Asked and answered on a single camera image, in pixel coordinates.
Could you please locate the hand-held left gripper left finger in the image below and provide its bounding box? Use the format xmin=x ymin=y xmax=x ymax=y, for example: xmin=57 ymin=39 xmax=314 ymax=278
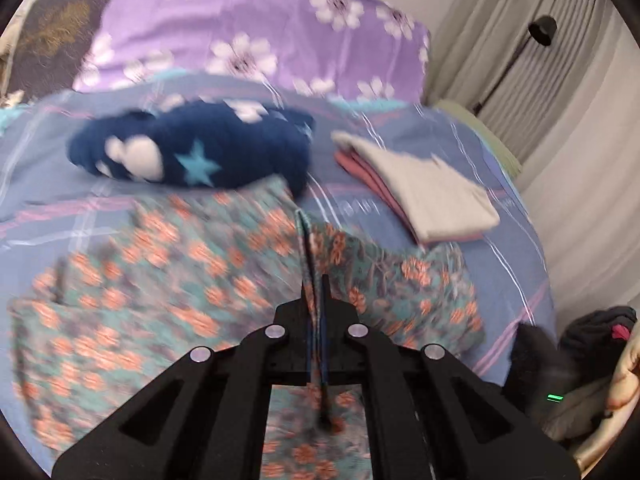
xmin=52 ymin=281 xmax=321 ymax=480

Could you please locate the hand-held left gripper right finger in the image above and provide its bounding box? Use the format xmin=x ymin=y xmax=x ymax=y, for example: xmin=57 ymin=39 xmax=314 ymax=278
xmin=319 ymin=274 xmax=579 ymax=480

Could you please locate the teal orange floral garment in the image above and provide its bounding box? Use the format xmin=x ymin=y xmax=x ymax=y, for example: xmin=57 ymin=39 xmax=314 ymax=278
xmin=10 ymin=179 xmax=488 ymax=480

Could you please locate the dark clothes pile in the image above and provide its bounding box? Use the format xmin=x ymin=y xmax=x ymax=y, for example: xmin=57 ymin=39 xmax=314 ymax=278
xmin=557 ymin=305 xmax=639 ymax=387

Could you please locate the blue plaid bed sheet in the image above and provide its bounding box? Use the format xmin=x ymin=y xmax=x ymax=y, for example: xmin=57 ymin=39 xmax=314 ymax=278
xmin=0 ymin=72 xmax=557 ymax=461

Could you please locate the folded pink cloth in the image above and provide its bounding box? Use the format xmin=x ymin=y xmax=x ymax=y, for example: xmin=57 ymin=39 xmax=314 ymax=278
xmin=334 ymin=150 xmax=485 ymax=247

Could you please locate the folded beige cloth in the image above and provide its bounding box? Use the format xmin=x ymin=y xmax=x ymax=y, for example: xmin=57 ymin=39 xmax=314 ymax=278
xmin=331 ymin=130 xmax=502 ymax=245

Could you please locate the navy star plush blanket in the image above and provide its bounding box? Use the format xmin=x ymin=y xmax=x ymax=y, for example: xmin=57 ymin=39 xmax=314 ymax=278
xmin=67 ymin=99 xmax=317 ymax=197

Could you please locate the grey curtain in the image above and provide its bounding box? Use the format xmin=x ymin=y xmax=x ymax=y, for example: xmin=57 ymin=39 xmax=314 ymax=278
xmin=425 ymin=0 xmax=640 ymax=322

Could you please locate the green mattress edge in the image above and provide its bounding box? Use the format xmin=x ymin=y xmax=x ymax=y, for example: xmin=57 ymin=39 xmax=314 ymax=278
xmin=435 ymin=100 xmax=524 ymax=177

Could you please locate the black floor lamp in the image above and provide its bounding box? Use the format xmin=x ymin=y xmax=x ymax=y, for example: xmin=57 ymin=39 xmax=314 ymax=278
xmin=472 ymin=16 xmax=559 ymax=116

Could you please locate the purple floral pillow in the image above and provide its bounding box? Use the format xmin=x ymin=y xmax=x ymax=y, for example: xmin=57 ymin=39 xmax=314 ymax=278
xmin=72 ymin=0 xmax=432 ymax=107

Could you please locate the dark pillow with gold print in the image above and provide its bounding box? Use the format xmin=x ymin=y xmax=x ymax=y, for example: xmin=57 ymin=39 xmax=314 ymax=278
xmin=0 ymin=0 xmax=119 ymax=102

